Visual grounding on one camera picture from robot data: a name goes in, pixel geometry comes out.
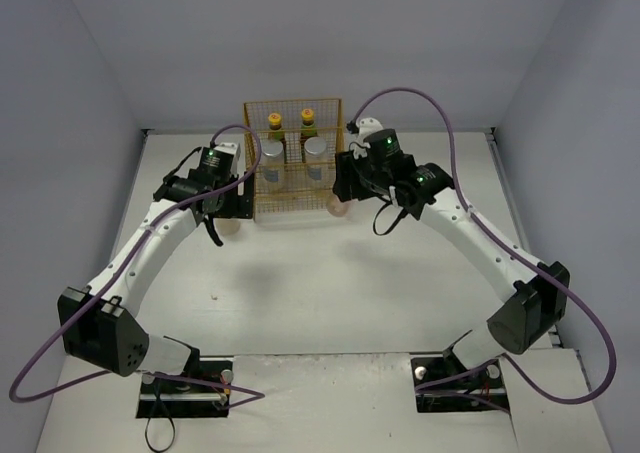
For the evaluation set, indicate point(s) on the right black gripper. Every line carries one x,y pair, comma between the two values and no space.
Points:
344,179

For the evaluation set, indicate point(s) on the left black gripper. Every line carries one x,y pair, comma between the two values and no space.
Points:
239,201

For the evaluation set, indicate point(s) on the yellow lid spice jar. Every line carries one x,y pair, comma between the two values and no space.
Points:
227,227

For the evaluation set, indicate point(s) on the pink lid spice jar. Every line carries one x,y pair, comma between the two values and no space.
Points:
336,207

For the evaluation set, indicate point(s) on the white shaker blue label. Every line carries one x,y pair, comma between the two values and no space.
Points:
317,163

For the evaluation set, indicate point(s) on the yellow cap sauce bottle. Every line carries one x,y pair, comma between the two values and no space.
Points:
276,128
307,130

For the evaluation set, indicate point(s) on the silver lid white shaker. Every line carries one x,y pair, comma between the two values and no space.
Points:
272,165

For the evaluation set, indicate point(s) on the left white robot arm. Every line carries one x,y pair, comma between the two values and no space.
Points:
101,319

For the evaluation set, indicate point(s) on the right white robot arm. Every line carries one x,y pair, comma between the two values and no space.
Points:
530,291

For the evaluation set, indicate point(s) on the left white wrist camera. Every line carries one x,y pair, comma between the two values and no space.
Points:
228,155

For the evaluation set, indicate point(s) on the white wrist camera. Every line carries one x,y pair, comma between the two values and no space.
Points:
228,155
362,128

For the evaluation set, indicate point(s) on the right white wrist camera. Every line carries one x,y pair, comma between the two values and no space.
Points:
362,128

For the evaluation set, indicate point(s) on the yellow wire rack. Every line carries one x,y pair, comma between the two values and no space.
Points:
297,194

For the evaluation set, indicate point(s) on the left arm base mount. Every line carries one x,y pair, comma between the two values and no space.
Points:
182,400

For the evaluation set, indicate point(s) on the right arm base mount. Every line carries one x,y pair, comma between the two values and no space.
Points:
441,387

